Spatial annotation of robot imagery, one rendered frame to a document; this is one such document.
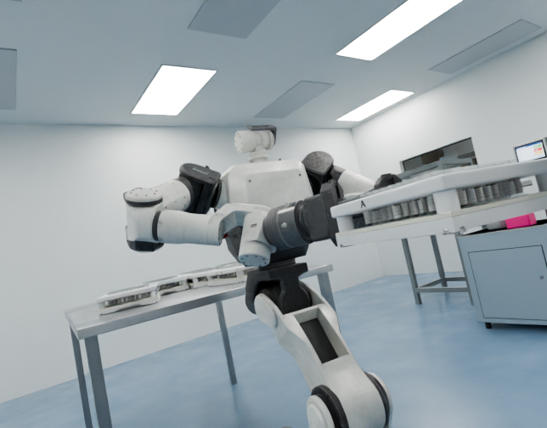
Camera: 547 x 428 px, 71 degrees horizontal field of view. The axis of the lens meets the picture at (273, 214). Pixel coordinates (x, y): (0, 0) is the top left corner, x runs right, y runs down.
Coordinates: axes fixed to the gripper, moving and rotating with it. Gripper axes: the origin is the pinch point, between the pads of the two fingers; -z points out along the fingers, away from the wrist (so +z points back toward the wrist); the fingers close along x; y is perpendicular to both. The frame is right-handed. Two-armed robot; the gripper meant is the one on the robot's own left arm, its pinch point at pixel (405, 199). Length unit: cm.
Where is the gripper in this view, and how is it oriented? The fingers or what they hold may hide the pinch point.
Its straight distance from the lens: 79.1
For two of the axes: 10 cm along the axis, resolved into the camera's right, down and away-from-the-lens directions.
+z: -2.8, 1.6, 9.5
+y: -9.4, 1.7, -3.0
